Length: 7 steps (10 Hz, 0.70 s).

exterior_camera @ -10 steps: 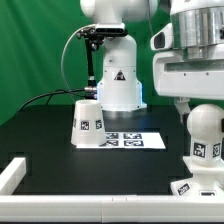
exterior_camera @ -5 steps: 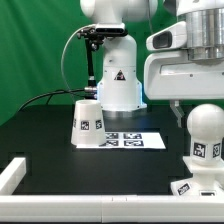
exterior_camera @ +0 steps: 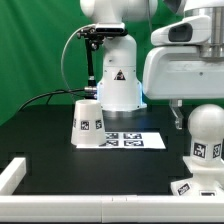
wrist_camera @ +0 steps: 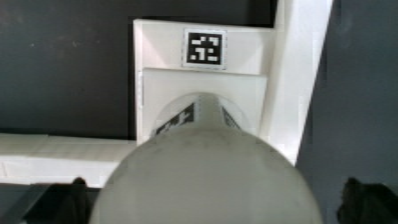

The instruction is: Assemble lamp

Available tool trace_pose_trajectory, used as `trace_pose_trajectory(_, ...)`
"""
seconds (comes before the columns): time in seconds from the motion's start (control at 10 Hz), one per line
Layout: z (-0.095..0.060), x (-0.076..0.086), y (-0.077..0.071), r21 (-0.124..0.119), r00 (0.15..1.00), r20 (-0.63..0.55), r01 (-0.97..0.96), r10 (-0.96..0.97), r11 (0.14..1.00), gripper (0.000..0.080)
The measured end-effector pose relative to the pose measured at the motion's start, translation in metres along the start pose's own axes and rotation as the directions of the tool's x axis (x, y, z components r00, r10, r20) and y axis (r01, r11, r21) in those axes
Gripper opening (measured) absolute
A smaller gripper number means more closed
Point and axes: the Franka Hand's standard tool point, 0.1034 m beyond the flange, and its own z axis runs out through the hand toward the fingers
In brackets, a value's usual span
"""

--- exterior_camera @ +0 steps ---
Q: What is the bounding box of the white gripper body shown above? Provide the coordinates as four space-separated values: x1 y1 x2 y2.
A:
143 46 224 100

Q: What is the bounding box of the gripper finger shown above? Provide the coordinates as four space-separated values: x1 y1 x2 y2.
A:
169 99 184 130

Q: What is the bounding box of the white lamp bulb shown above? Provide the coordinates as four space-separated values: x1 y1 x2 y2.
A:
188 104 224 166

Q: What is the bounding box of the white lamp base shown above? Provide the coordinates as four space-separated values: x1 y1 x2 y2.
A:
170 156 224 197

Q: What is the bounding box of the white lamp shade cone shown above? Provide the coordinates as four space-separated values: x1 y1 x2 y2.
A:
71 99 106 147

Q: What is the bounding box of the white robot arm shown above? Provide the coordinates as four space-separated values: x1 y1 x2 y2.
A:
80 0 224 114

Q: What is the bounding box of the white marker sheet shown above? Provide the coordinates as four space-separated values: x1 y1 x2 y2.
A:
103 132 166 149

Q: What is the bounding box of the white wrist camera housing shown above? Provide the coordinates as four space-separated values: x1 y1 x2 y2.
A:
151 15 212 46

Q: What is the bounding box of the black camera stand pole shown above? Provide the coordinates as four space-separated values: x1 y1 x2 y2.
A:
85 39 97 99

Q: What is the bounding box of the black camera on stand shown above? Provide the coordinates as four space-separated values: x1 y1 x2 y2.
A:
77 23 128 40

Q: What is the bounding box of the black cable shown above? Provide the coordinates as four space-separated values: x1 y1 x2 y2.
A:
18 88 88 114

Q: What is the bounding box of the grey camera cable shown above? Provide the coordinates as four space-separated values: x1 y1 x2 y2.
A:
60 26 92 98

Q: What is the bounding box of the white front fence rail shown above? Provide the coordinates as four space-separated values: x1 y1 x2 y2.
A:
0 196 224 223

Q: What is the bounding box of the white fence rail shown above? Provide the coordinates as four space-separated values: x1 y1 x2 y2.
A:
0 157 27 196
0 196 224 223

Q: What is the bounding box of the white left fence rail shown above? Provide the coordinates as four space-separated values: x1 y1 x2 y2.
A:
0 157 27 196

